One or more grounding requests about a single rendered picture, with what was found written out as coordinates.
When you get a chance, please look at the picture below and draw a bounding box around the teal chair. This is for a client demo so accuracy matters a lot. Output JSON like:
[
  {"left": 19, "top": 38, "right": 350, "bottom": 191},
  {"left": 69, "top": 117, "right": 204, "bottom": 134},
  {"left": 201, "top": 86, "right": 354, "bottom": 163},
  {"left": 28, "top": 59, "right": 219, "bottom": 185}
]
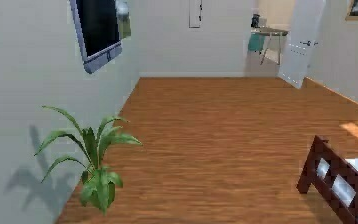
[{"left": 247, "top": 33, "right": 267, "bottom": 54}]

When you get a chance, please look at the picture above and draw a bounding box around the green house plant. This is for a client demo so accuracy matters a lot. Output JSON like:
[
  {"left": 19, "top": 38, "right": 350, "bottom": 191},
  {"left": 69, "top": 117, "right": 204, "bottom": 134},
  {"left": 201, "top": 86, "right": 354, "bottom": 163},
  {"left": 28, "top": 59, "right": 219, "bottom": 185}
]
[{"left": 34, "top": 105, "right": 144, "bottom": 215}]

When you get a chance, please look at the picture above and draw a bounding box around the grey framed television set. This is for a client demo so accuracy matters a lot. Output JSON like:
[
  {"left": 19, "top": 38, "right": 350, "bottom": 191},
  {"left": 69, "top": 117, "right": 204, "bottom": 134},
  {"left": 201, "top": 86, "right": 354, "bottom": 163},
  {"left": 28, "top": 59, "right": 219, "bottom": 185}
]
[{"left": 68, "top": 0, "right": 124, "bottom": 75}]

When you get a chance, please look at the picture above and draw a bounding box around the grey table with thin legs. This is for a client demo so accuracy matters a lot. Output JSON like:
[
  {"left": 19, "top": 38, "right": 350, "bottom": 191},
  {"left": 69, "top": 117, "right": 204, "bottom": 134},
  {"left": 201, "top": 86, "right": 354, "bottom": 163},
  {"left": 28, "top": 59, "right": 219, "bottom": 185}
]
[{"left": 251, "top": 27, "right": 290, "bottom": 66}]

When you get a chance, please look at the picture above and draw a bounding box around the white room door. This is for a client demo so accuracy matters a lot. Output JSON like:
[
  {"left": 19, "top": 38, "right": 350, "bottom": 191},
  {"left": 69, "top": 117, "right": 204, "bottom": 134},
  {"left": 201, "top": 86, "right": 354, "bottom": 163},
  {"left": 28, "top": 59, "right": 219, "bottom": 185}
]
[{"left": 277, "top": 0, "right": 327, "bottom": 90}]

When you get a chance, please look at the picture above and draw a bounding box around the dark red wooden bed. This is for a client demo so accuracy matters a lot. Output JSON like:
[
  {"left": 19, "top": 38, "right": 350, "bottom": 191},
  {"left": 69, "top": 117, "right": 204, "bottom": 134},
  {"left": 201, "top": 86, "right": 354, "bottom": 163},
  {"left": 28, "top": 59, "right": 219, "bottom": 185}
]
[{"left": 296, "top": 135, "right": 358, "bottom": 224}]

